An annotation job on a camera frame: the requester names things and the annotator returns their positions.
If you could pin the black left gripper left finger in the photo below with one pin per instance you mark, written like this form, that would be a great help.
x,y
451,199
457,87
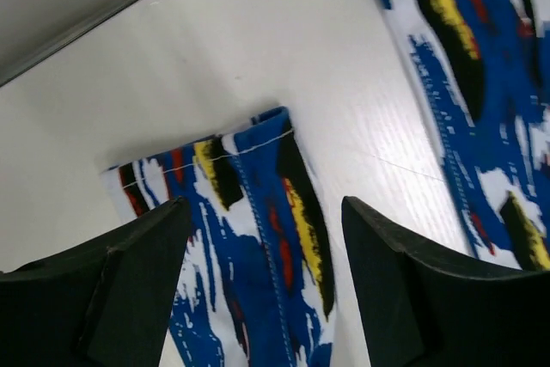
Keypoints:
x,y
105,302

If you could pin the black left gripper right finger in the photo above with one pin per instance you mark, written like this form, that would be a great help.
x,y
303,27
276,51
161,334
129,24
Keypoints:
x,y
422,304

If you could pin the blue white red patterned trousers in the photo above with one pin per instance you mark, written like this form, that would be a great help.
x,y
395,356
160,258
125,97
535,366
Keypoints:
x,y
256,286

